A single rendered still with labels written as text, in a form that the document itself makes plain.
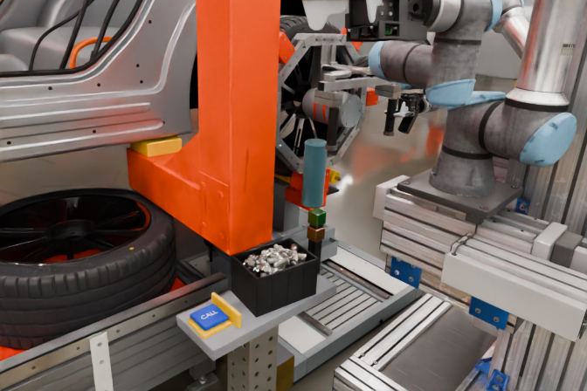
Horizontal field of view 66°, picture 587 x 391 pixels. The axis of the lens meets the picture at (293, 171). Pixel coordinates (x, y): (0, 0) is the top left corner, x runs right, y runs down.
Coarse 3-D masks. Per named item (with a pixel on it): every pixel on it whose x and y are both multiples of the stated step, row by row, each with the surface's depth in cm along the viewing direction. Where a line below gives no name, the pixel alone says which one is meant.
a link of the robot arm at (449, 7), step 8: (440, 0) 65; (448, 0) 66; (456, 0) 66; (440, 8) 65; (448, 8) 66; (456, 8) 67; (440, 16) 66; (448, 16) 67; (456, 16) 68; (432, 24) 67; (440, 24) 67; (448, 24) 68
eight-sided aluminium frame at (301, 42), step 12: (300, 36) 166; (312, 36) 165; (324, 36) 170; (336, 36) 174; (300, 48) 163; (336, 48) 184; (348, 48) 181; (288, 60) 161; (348, 60) 189; (288, 72) 163; (360, 96) 195; (276, 120) 165; (360, 120) 199; (276, 132) 166; (348, 132) 198; (276, 144) 168; (348, 144) 198; (288, 156) 175; (336, 156) 194; (300, 168) 181
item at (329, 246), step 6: (324, 240) 218; (330, 240) 220; (336, 240) 217; (324, 246) 211; (330, 246) 214; (336, 246) 217; (324, 252) 212; (330, 252) 215; (336, 252) 219; (324, 258) 213
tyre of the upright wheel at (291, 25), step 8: (280, 16) 182; (288, 16) 179; (296, 16) 180; (280, 24) 169; (288, 24) 168; (296, 24) 170; (304, 24) 172; (328, 24) 181; (288, 32) 168; (296, 32) 171; (304, 32) 174; (312, 32) 176; (320, 32) 179; (328, 32) 182; (336, 32) 186; (280, 160) 184; (280, 168) 186; (288, 168) 189; (288, 176) 191
